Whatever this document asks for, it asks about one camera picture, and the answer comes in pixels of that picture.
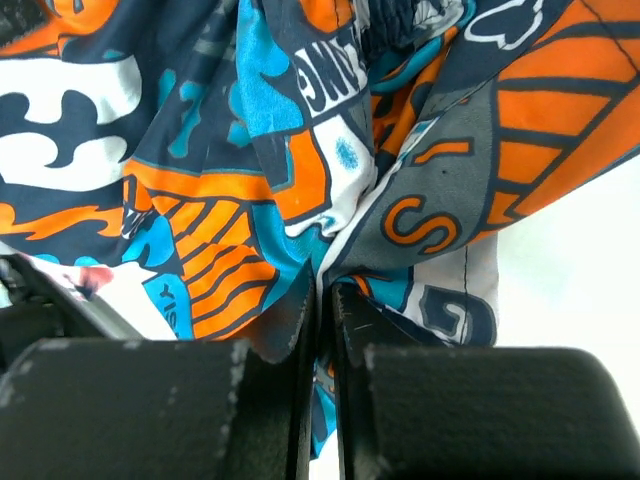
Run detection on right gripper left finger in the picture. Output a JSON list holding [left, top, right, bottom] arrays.
[[1, 267, 316, 479]]

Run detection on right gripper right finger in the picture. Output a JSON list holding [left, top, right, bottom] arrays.
[[332, 284, 639, 479]]

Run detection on pink shark print shorts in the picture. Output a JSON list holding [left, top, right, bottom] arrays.
[[64, 266, 114, 300]]

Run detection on blue orange patterned shorts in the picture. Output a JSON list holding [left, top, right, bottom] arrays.
[[0, 0, 640, 461]]

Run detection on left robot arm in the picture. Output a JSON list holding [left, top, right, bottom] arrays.
[[1, 254, 143, 373]]

